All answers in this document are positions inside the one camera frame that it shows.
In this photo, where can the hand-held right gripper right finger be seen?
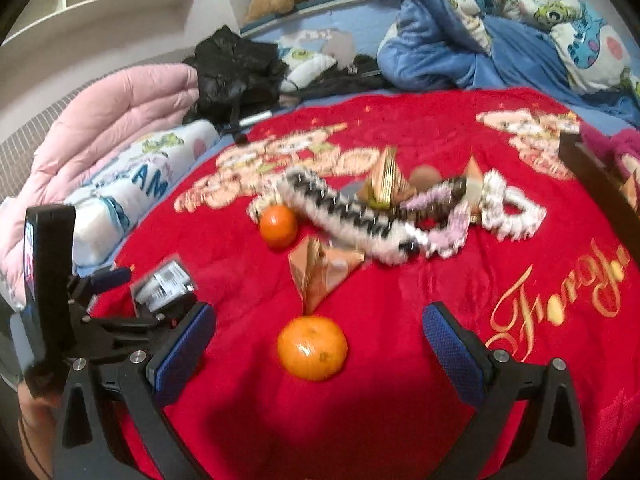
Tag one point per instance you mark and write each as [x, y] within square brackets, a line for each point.
[450, 350]

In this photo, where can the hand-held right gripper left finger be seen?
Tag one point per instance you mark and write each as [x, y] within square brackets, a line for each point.
[185, 345]

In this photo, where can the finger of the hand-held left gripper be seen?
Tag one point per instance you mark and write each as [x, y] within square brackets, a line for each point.
[112, 275]
[150, 321]

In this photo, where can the small black labelled packet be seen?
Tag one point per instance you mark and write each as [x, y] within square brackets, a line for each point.
[165, 280]

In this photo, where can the large orange tangerine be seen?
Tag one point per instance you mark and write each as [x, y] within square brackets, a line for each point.
[312, 347]

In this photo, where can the magenta plush bear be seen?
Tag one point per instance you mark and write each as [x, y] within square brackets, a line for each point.
[625, 150]

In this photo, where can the person's left hand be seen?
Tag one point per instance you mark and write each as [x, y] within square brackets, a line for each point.
[37, 430]

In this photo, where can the white printed pillow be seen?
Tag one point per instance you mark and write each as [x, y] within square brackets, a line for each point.
[140, 180]

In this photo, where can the pink crochet scrunchie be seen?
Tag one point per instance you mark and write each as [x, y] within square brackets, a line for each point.
[452, 232]

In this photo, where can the pink quilt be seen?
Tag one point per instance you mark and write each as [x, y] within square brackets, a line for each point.
[100, 125]

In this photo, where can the red printed blanket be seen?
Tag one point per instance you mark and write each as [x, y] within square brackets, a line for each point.
[325, 425]

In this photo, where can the small orange tangerine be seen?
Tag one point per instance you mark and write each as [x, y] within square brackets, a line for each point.
[278, 225]

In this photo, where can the gold foil pyramid packet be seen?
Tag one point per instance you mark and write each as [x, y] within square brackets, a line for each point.
[387, 180]
[474, 177]
[320, 270]

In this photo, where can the white crochet scrunchie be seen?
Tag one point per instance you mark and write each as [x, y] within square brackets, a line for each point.
[525, 210]

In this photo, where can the black and white crochet band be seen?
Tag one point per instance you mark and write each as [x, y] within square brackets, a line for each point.
[345, 210]

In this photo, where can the brown round nut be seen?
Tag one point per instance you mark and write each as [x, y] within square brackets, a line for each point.
[427, 175]

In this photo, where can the silver pen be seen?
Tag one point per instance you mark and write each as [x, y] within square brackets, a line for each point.
[250, 121]

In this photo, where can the black plastic bag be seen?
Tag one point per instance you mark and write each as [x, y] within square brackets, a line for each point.
[235, 65]

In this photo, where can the white printed cloth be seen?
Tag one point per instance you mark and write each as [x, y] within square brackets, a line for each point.
[310, 65]

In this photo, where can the dark cloth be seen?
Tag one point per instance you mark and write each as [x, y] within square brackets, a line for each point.
[360, 67]

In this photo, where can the cartoon monster printed quilt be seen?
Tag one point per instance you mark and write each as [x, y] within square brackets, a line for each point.
[500, 5]

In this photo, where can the blue bed sheet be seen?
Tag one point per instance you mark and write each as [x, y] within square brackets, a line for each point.
[350, 15]

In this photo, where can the white wall shelf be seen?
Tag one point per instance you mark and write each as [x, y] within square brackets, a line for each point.
[100, 15]

